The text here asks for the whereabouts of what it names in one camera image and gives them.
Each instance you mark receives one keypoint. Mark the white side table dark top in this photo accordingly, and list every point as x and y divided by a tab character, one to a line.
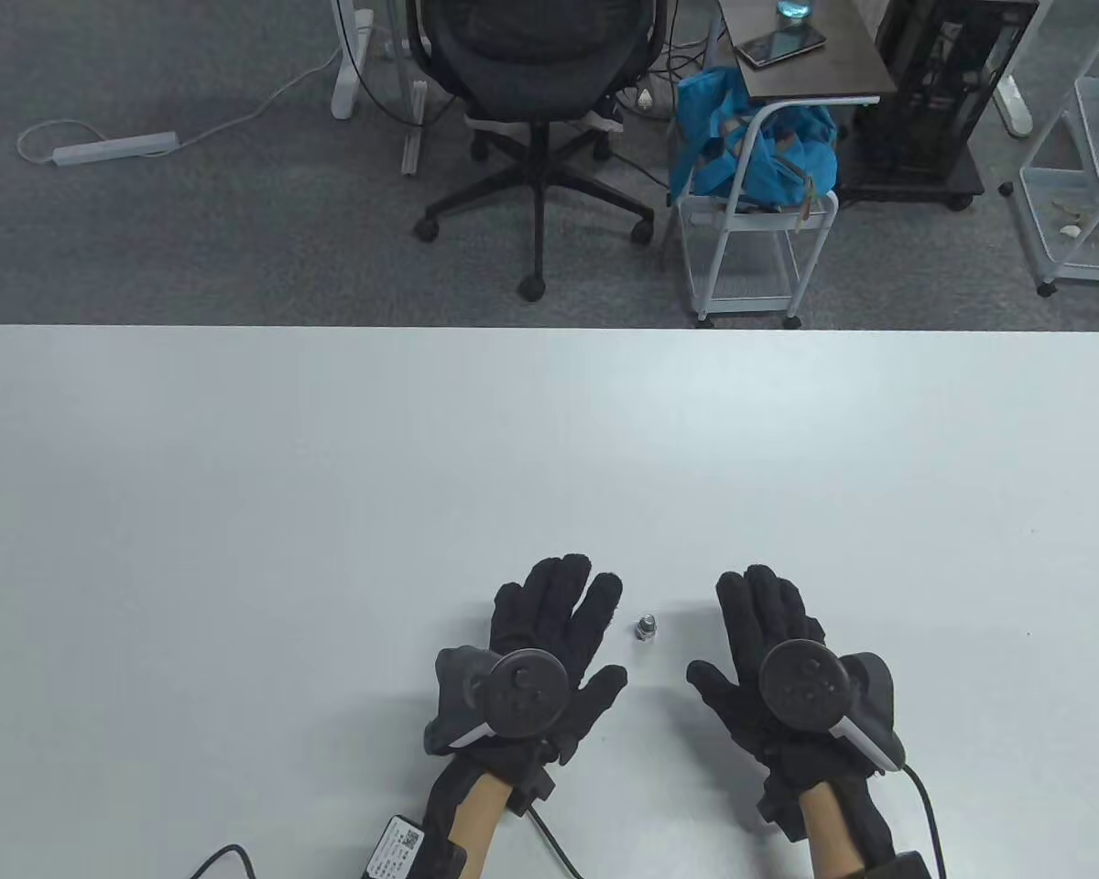
824	69

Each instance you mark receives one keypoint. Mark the white power strip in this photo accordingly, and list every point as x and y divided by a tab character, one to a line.
114	149

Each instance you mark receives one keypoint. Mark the person's right hand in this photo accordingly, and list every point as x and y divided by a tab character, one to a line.
760	609

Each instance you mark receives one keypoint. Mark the person's left hand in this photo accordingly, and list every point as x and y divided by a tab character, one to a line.
549	604

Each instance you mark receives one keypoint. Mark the black wheeled stand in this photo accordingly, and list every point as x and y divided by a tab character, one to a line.
934	183

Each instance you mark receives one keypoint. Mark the silver threaded screw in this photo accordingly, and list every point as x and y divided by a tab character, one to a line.
647	616

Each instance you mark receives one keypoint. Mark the black smartphone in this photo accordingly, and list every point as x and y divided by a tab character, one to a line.
778	46

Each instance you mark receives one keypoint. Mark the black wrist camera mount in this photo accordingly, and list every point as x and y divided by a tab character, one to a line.
778	810
531	787

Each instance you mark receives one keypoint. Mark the thin white desk leg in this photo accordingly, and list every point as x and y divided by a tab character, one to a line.
414	128

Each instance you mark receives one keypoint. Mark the person's right forearm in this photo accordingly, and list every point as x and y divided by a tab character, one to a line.
829	833

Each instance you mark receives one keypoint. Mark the person's left forearm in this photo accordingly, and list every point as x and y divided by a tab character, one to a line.
476	824

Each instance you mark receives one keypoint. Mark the black box with white label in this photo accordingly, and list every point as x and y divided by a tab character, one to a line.
398	847

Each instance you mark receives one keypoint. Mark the plain black box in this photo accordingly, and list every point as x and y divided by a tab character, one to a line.
902	865

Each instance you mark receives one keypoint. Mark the blue fabric bag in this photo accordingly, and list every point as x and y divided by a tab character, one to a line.
788	156

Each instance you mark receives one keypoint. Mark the black computer tower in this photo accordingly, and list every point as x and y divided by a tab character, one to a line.
943	82

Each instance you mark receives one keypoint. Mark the clear glass with blue tint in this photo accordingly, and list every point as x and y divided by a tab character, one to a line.
795	11

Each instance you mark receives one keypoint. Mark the black round-top controller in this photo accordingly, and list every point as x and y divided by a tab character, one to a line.
522	691
801	682

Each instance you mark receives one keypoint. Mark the black mesh office chair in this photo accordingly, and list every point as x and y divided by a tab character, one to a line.
536	55

